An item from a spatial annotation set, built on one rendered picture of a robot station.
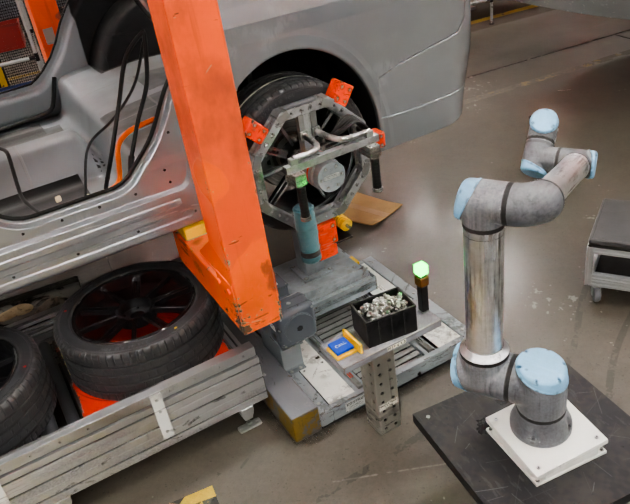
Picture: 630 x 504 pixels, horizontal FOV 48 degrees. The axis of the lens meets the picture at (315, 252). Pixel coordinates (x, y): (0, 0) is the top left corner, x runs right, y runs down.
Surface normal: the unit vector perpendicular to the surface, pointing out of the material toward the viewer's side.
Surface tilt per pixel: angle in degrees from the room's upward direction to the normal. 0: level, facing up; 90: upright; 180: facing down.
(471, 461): 0
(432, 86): 90
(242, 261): 90
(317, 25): 90
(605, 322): 0
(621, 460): 0
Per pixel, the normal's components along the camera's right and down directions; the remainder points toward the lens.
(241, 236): 0.49, 0.40
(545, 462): -0.17, -0.79
